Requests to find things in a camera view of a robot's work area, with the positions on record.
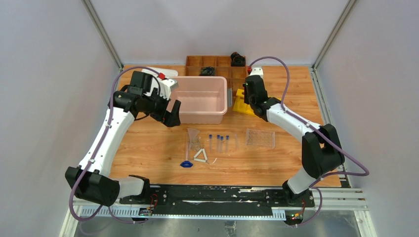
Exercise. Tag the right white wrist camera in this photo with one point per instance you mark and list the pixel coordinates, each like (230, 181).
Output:
(256, 71)

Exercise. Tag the blue round cap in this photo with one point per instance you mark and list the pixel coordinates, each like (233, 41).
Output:
(186, 164)

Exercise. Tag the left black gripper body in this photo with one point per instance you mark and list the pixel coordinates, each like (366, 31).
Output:
(164, 111)

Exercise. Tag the glass funnel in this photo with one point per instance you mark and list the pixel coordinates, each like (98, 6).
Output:
(193, 135)

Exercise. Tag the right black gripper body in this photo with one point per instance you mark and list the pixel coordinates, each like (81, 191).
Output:
(248, 98)

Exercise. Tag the white clay triangle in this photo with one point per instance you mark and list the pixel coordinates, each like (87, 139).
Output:
(200, 156)

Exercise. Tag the blue capped tube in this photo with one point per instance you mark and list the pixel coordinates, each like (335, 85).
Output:
(221, 142)
(210, 142)
(227, 139)
(218, 143)

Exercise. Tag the pink plastic bin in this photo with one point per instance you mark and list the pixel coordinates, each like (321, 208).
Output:
(203, 99)

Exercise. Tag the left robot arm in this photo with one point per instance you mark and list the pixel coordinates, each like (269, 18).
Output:
(146, 93)

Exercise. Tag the black object behind tray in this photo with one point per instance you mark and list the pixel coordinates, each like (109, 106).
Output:
(237, 60)

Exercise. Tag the yellow test tube rack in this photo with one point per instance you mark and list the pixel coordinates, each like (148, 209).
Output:
(242, 107)

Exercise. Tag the wooden compartment tray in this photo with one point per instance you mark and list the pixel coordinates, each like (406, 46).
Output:
(235, 76)

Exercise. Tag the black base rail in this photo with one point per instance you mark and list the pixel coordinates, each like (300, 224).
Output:
(219, 201)

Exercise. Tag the small glass beaker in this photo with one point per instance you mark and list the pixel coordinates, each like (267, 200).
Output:
(195, 144)

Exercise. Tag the white plastic lid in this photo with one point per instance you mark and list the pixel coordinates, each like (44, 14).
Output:
(169, 73)

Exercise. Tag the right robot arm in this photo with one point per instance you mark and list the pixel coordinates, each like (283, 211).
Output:
(320, 144)

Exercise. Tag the black object in tray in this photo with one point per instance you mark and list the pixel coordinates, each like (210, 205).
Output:
(207, 71)

